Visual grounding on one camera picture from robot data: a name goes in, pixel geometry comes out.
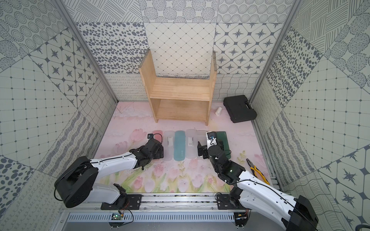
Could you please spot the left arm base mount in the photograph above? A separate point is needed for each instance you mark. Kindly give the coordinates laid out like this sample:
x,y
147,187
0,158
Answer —
x,y
124,201

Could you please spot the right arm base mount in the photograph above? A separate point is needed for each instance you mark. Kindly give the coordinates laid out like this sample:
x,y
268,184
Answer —
x,y
228,202

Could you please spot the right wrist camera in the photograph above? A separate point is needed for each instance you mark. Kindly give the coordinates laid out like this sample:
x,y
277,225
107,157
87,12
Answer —
x,y
211,138

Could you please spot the clear labelled pencil case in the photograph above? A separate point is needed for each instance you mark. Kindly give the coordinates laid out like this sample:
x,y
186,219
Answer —
x,y
202,137

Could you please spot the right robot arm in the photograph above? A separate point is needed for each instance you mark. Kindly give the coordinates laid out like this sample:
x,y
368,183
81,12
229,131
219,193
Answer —
x,y
249,192

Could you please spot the teal pencil case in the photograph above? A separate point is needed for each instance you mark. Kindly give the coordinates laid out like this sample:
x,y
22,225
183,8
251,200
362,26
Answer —
x,y
179,146

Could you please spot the black tool case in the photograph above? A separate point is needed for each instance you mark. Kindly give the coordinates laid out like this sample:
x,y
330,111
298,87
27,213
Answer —
x,y
239,109

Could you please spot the wooden shelf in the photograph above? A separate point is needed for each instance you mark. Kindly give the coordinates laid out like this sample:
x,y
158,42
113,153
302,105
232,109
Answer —
x,y
176,98

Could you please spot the dark green pencil case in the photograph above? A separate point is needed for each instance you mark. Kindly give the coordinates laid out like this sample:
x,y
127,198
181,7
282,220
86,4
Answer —
x,y
222,136

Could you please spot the pink pencil case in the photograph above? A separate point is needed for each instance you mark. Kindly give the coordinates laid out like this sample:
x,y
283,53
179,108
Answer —
x,y
158,135

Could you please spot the small clear pencil case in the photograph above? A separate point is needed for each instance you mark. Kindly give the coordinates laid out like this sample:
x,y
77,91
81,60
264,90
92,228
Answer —
x,y
168,145

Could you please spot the yellow black pliers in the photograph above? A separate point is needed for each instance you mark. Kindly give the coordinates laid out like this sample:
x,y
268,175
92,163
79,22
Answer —
x,y
256,172

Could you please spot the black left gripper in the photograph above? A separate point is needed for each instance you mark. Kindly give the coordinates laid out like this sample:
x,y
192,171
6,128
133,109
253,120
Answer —
x,y
157,148

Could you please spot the clear rounded pencil case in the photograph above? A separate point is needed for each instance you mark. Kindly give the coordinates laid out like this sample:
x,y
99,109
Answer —
x,y
191,144

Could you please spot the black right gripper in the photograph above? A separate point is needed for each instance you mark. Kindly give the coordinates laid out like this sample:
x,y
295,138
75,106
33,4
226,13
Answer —
x,y
204,149

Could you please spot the aluminium rail frame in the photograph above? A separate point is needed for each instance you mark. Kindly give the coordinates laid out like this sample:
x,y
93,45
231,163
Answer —
x,y
157,208

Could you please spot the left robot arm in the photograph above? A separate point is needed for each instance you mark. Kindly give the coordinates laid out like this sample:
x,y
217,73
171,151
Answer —
x,y
79,183

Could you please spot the white pipe fitting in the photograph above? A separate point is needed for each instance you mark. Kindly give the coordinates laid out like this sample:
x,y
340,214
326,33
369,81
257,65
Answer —
x,y
218,111

